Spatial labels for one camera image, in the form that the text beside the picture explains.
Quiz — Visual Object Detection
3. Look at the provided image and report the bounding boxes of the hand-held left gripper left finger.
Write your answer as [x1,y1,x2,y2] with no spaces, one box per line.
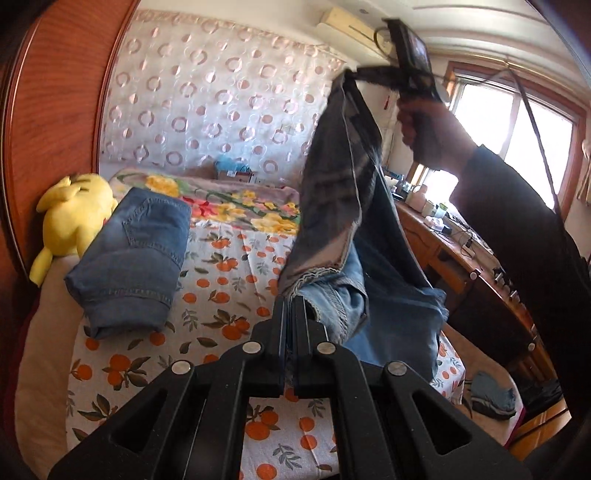
[48,295,289,480]

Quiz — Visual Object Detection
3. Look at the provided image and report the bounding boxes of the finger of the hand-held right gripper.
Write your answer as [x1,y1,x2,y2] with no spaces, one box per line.
[353,66,404,90]

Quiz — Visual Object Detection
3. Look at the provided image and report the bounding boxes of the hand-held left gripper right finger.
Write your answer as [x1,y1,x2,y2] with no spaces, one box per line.
[292,295,532,480]

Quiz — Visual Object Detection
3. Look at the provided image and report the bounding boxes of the faded light blue denim pants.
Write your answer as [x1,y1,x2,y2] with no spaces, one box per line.
[277,71,451,384]

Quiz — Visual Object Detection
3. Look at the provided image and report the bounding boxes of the person's right forearm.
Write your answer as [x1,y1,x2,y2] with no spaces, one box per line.
[449,144,591,384]

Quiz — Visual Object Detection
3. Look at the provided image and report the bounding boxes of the mid blue denim pants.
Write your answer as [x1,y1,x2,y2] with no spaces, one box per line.
[65,187,192,340]

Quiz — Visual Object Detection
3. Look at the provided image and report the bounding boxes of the person's right hand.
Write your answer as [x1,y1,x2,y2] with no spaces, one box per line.
[397,98,477,165]

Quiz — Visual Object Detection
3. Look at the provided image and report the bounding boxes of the orange-print bedsheet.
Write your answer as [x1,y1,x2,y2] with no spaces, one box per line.
[67,222,467,480]

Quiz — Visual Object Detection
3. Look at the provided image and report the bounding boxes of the wooden-framed window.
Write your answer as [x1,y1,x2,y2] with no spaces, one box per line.
[445,60,591,206]

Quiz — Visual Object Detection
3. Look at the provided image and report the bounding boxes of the floral blanket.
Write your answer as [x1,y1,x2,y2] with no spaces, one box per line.
[108,167,301,238]

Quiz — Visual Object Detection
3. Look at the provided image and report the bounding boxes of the cardboard box with blue cloth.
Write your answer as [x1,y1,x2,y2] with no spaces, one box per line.
[213,154,258,185]

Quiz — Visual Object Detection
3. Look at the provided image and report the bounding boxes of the wooden sideboard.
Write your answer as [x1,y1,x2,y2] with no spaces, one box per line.
[394,200,568,444]

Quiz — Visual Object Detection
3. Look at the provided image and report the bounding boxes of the circle-patterned white curtain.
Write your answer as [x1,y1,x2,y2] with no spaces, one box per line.
[95,9,398,190]

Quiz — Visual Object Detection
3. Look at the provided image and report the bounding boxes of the blue-grey slipper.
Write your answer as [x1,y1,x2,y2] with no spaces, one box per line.
[468,371,518,421]

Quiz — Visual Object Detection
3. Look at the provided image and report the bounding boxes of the yellow plush toy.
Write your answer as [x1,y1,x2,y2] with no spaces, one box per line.
[29,173,118,284]

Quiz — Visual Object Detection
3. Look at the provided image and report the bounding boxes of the beige mattress pad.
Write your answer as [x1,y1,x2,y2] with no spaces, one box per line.
[14,258,88,467]

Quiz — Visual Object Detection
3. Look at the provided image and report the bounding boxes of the wooden headboard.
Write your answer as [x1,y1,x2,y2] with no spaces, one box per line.
[0,0,141,333]

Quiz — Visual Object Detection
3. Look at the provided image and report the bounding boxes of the wall air conditioner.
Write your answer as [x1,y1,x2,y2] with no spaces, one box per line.
[316,7,391,47]

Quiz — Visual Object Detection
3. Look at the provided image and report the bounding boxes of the black cable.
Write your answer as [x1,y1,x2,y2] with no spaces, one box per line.
[505,62,566,217]

